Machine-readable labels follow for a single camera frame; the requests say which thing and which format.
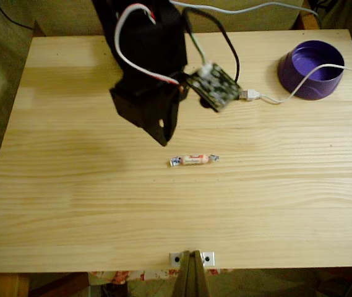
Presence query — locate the white candy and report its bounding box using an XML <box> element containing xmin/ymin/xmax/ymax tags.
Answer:
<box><xmin>167</xmin><ymin>153</ymin><xmax>221</xmax><ymax>168</ymax></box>

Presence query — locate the purple plastic bowl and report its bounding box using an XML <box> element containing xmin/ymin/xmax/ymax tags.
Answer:
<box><xmin>277</xmin><ymin>40</ymin><xmax>346</xmax><ymax>101</ymax></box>

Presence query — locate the brown wooden furniture piece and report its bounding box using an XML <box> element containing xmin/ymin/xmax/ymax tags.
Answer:
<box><xmin>296</xmin><ymin>11</ymin><xmax>322</xmax><ymax>31</ymax></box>

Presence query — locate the light wooden table leg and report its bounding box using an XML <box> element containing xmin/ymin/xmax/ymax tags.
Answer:
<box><xmin>0</xmin><ymin>272</ymin><xmax>30</xmax><ymax>297</ymax></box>

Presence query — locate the white red servo wire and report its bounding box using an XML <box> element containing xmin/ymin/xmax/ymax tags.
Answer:
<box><xmin>113</xmin><ymin>2</ymin><xmax>182</xmax><ymax>87</ymax></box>

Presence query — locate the green camera circuit board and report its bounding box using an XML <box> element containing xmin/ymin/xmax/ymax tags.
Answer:
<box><xmin>183</xmin><ymin>61</ymin><xmax>243</xmax><ymax>113</ymax></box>

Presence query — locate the black USB cable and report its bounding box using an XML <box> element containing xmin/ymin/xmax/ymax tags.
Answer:
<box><xmin>181</xmin><ymin>7</ymin><xmax>242</xmax><ymax>93</ymax></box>

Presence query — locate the grey-white cable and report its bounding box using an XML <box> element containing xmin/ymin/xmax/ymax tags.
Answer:
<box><xmin>168</xmin><ymin>0</ymin><xmax>323</xmax><ymax>29</ymax></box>

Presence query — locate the silver metal bracket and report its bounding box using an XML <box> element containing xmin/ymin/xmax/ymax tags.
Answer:
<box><xmin>168</xmin><ymin>251</ymin><xmax>217</xmax><ymax>268</ymax></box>

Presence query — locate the white USB cable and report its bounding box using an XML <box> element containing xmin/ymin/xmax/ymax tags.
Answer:
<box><xmin>239</xmin><ymin>59</ymin><xmax>352</xmax><ymax>105</ymax></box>

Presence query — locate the dark wooden post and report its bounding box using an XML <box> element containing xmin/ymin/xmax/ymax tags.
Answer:
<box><xmin>171</xmin><ymin>249</ymin><xmax>211</xmax><ymax>297</ymax></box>

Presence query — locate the thin black cable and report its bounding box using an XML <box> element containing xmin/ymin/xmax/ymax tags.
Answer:
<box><xmin>0</xmin><ymin>0</ymin><xmax>35</xmax><ymax>31</ymax></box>

